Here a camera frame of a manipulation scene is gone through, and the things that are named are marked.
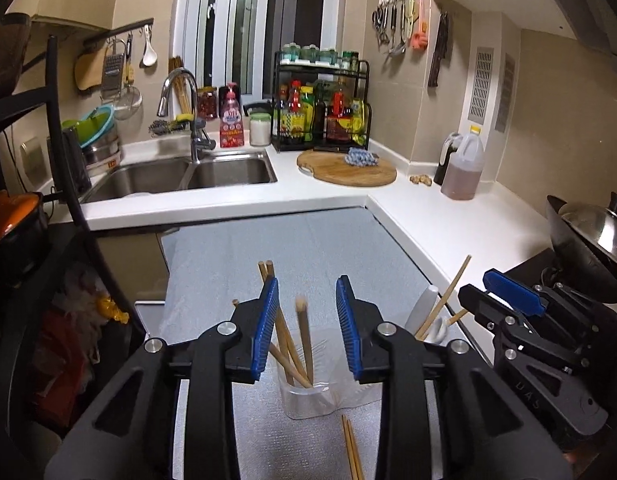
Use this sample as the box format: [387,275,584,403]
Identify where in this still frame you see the hanging white ladle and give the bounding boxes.
[140,25,158,68]

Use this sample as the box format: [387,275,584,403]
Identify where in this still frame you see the fork with grey handle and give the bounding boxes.
[404,285,439,335]

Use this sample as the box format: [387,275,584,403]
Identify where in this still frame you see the white ceramic spoon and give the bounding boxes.
[425,318,449,344]

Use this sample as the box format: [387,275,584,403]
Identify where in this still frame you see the red dish soap bottle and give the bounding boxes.
[220,82,244,148]

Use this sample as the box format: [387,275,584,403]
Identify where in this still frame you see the window frame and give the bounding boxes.
[170,0,345,102]

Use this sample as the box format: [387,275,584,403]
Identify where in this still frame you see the white jar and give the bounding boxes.
[250,112,272,148]

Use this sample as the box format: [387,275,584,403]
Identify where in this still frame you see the black condiment rack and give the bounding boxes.
[269,44,373,153]

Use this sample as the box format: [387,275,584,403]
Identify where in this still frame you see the ginger root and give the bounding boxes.
[409,174,433,186]

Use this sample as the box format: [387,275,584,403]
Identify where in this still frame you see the clear plastic utensil holder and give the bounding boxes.
[277,328,381,420]

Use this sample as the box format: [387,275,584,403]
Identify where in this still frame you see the chrome kitchen faucet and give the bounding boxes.
[156,67,216,165]

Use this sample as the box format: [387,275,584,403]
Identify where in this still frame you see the plastic oil jug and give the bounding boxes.
[441,132,485,200]

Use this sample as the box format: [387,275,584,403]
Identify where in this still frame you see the hanging wooden board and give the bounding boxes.
[73,48,107,92]

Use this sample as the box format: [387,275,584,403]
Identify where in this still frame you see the wooden chopstick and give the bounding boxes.
[295,296,314,384]
[231,299,314,388]
[265,260,275,278]
[415,255,471,340]
[446,309,469,326]
[258,261,268,283]
[341,415,359,480]
[349,419,365,480]

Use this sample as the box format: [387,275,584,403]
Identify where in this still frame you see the black shelving unit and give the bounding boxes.
[0,34,150,436]

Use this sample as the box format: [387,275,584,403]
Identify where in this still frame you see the round wooden cutting board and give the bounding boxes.
[295,151,397,188]

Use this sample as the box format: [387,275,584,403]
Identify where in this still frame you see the black wok with lid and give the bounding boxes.
[546,192,617,304]

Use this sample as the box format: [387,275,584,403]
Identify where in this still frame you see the hanging metal grater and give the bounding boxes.
[100,38,125,102]

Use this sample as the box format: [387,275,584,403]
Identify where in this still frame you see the hanging cleaver knife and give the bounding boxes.
[428,12,451,88]

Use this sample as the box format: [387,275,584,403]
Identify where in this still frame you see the black gas stove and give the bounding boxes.
[505,249,617,318]

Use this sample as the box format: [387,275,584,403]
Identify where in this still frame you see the hanging utensils on rail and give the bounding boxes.
[371,0,430,60]

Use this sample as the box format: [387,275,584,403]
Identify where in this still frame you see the green and blue bowls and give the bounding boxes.
[62,104,114,148]

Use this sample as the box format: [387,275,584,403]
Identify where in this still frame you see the dark bowl on shelf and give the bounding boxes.
[0,12,32,99]

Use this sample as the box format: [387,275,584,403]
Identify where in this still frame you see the blue dish cloth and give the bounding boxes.
[345,148,379,167]

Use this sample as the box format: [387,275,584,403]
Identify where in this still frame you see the red jar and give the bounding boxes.
[197,86,218,122]

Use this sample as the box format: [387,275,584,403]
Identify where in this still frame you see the stainless steel sink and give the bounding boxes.
[82,151,277,204]

